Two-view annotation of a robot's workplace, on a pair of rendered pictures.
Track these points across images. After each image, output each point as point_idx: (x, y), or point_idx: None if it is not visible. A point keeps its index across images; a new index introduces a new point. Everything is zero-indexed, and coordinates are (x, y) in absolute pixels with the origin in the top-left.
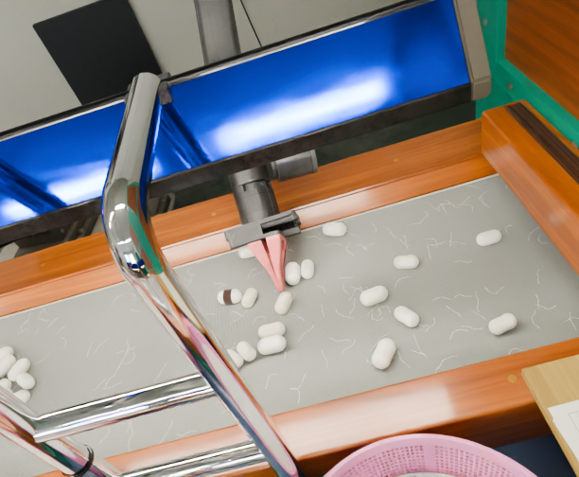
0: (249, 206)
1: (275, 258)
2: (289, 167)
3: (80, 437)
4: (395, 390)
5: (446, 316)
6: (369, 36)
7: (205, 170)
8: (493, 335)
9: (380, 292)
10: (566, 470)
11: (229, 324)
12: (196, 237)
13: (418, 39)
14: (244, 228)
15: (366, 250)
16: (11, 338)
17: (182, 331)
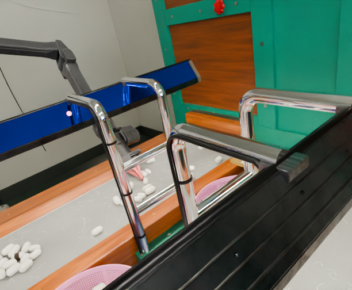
0: (122, 151)
1: (138, 166)
2: (131, 137)
3: (83, 247)
4: (200, 178)
5: (201, 165)
6: (174, 68)
7: (144, 100)
8: (217, 163)
9: None
10: None
11: None
12: (93, 178)
13: (184, 69)
14: (123, 157)
15: (165, 162)
16: (6, 245)
17: (168, 115)
